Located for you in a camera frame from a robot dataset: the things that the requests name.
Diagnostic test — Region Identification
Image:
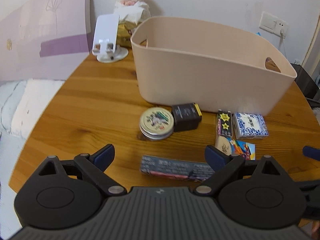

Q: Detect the tissue box with tissues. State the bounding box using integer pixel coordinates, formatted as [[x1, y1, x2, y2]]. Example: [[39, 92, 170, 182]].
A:
[[114, 2, 151, 48]]

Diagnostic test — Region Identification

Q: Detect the white phone stand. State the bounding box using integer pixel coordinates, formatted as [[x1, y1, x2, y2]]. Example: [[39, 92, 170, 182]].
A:
[[92, 14, 129, 63]]

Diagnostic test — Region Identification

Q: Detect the long dark cartoon box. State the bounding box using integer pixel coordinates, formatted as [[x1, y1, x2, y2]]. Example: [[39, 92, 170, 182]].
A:
[[140, 155, 215, 181]]

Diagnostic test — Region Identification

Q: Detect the white bedding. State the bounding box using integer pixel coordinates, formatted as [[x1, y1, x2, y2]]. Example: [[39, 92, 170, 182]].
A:
[[1, 79, 64, 239]]

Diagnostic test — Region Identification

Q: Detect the round tin with bird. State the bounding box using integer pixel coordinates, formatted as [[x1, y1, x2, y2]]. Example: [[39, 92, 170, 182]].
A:
[[139, 107, 174, 140]]

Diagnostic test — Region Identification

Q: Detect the blue white porcelain pattern box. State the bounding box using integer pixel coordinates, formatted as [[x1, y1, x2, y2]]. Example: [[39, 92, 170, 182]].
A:
[[232, 113, 268, 139]]

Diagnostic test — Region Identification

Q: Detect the white wall switch socket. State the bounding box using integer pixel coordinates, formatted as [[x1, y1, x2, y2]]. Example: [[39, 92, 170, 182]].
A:
[[259, 11, 289, 38]]

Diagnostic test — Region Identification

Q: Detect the white plug and cable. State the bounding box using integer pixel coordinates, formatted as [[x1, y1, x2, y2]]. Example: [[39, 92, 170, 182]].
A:
[[279, 28, 291, 63]]

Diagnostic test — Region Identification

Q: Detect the small black box yellow edge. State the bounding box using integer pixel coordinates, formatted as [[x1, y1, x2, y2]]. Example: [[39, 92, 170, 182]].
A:
[[171, 103, 202, 132]]

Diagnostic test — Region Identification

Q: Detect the beige plastic storage basket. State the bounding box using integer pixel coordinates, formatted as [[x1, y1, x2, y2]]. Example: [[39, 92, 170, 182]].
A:
[[131, 16, 297, 115]]

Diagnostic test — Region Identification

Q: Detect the pink headboard panel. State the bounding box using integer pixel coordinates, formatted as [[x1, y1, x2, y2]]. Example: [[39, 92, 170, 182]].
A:
[[1, 0, 93, 82]]

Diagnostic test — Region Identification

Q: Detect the cartoon bear tissue pack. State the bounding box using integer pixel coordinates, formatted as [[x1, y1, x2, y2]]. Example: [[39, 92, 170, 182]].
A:
[[215, 135, 255, 160]]

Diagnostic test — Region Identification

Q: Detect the black box with yellow stars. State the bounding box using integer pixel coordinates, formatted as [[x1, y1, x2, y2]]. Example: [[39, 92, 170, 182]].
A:
[[216, 110, 233, 138]]

